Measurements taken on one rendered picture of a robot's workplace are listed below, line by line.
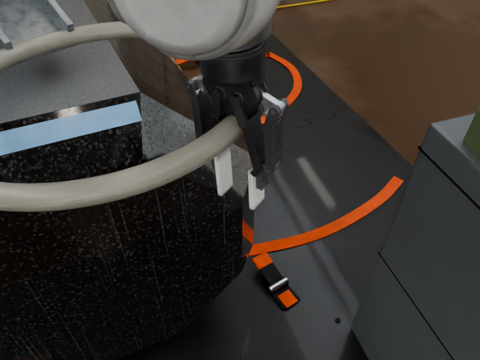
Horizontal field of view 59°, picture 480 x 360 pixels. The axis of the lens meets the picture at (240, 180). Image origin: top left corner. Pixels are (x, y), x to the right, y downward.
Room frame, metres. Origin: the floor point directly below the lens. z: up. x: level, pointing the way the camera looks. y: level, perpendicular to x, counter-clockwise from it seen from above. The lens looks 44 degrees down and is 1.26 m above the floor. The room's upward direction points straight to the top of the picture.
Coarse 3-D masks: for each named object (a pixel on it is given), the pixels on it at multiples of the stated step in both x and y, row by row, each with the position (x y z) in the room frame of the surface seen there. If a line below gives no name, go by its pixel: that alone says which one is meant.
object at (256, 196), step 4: (252, 168) 0.40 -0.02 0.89; (248, 172) 0.40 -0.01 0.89; (248, 176) 0.40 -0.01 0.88; (252, 176) 0.40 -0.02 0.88; (248, 180) 0.40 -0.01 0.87; (252, 180) 0.40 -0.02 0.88; (252, 184) 0.40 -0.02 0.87; (252, 188) 0.40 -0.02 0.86; (252, 192) 0.40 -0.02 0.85; (256, 192) 0.40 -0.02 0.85; (260, 192) 0.41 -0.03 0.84; (252, 196) 0.39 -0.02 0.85; (256, 196) 0.40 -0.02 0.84; (260, 196) 0.41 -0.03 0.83; (252, 200) 0.39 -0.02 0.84; (256, 200) 0.40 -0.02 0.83; (260, 200) 0.41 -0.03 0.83; (252, 204) 0.39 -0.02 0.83; (256, 204) 0.40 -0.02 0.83; (252, 208) 0.39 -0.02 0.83
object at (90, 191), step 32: (64, 32) 0.73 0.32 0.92; (96, 32) 0.74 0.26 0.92; (128, 32) 0.75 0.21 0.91; (0, 64) 0.64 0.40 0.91; (224, 128) 0.40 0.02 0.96; (160, 160) 0.34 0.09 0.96; (192, 160) 0.35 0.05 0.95; (0, 192) 0.30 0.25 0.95; (32, 192) 0.30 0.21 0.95; (64, 192) 0.30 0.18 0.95; (96, 192) 0.30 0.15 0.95; (128, 192) 0.31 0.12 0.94
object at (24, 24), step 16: (0, 0) 0.82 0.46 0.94; (16, 0) 0.83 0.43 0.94; (32, 0) 0.84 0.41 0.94; (48, 0) 0.79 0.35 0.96; (0, 16) 0.78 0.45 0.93; (16, 16) 0.79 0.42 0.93; (32, 16) 0.80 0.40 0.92; (48, 16) 0.80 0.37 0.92; (64, 16) 0.75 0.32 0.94; (0, 32) 0.68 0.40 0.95; (16, 32) 0.75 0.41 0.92; (32, 32) 0.75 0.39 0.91; (48, 32) 0.76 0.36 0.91; (0, 48) 0.70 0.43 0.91; (64, 48) 0.73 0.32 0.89
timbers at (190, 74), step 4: (180, 64) 2.18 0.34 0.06; (184, 64) 2.19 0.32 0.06; (188, 64) 2.20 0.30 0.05; (192, 64) 2.21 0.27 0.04; (184, 68) 2.19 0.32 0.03; (188, 68) 2.20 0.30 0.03; (192, 68) 2.21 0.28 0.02; (196, 68) 1.99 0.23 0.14; (184, 72) 1.95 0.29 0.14; (188, 72) 1.95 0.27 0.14; (192, 72) 1.95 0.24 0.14; (196, 72) 1.95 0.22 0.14; (200, 72) 1.95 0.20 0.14; (188, 76) 1.91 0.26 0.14; (192, 76) 1.91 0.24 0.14
